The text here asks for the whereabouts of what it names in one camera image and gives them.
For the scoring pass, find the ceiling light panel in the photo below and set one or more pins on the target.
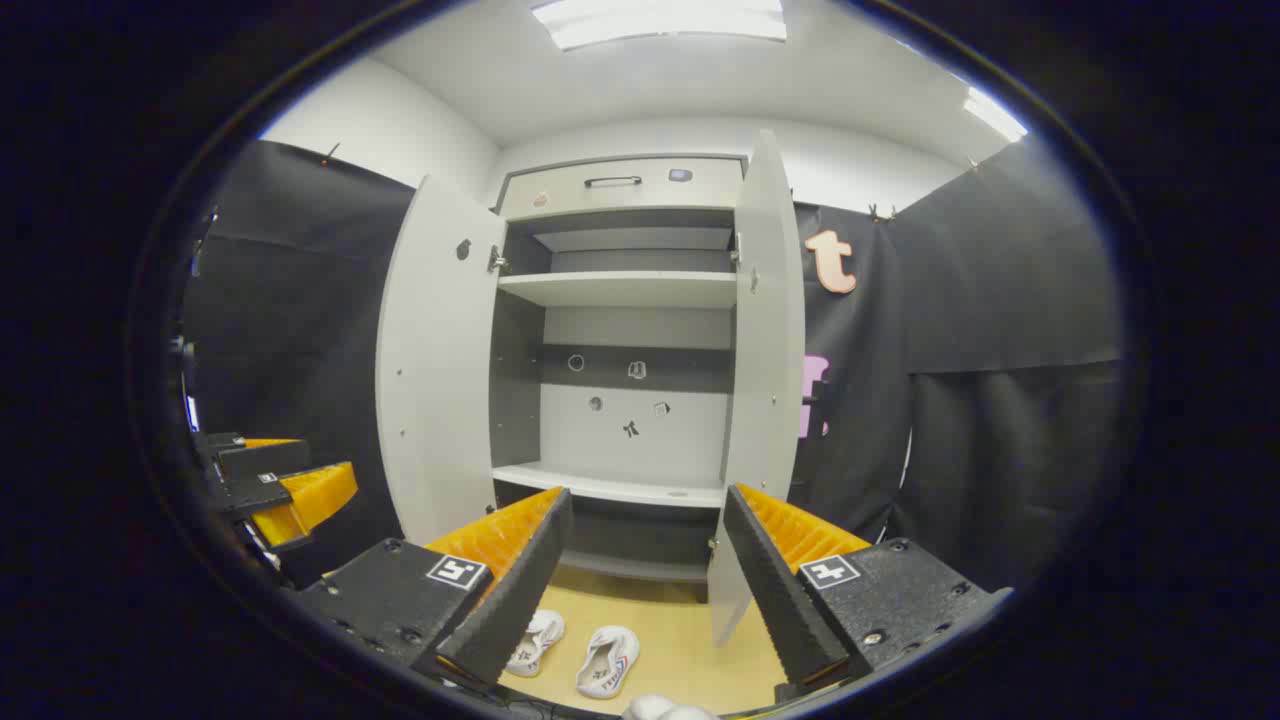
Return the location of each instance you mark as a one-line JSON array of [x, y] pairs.
[[660, 22], [995, 115]]

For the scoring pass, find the black backdrop cloth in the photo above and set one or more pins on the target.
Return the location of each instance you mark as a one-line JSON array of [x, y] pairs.
[[300, 300]]

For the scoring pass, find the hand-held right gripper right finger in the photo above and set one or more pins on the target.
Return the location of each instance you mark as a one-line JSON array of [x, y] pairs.
[[775, 590]]

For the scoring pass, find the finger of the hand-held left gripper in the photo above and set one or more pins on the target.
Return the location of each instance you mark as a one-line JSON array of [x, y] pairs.
[[265, 458], [255, 490]]

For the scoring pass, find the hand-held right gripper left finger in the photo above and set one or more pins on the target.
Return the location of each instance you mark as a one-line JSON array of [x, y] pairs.
[[520, 590]]

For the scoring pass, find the grey shoe cabinet door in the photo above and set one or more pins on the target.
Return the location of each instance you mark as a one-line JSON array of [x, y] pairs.
[[435, 370], [765, 380]]

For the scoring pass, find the grey shoe cabinet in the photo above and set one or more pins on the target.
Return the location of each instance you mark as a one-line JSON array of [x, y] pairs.
[[625, 290]]

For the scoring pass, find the beige cabinet drawer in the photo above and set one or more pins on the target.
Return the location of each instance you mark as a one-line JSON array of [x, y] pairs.
[[620, 195]]

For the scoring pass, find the white canvas shoe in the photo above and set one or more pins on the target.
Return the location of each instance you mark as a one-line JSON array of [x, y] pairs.
[[605, 665], [540, 635]]

